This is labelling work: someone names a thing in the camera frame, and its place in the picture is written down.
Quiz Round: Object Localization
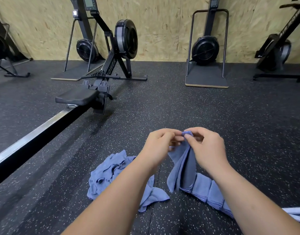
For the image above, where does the person's left hand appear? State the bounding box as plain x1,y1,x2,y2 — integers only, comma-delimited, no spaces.
136,128,184,172

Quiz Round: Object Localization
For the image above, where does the person's right hand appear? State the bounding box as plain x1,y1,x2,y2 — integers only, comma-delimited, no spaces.
183,127,231,174

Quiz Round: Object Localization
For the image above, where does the row of blue towels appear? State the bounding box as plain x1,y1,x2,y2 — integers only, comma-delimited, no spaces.
193,173,213,203
167,131,198,194

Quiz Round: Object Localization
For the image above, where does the plain blue towel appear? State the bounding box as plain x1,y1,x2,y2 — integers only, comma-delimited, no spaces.
221,198,235,218
207,180,225,211

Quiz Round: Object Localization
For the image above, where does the blue towel pile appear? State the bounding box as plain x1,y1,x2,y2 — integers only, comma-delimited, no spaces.
87,149,170,213

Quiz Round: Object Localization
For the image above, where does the white perforated metal rack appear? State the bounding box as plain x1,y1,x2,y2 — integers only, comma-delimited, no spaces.
282,207,300,224

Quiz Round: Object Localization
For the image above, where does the person's left forearm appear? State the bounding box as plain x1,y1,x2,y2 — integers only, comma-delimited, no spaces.
62,161,158,235

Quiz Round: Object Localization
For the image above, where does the person's right forearm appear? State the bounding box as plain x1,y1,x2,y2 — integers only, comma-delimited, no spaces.
211,164,300,235

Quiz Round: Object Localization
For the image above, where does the black ski trainer wooden-edged platform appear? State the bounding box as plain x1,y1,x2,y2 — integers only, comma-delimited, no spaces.
185,0,229,89

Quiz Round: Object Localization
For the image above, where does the black upright exercise machine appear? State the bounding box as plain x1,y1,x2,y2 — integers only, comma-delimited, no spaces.
253,0,300,82

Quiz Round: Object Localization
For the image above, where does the black ski trainer grey platform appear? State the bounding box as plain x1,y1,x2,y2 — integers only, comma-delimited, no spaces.
51,0,107,81

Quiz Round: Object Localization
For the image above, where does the black fan bike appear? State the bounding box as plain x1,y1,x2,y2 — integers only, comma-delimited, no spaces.
0,9,32,79

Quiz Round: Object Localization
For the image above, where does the black rowing machine with rail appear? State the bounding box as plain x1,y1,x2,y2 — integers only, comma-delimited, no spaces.
0,0,148,188

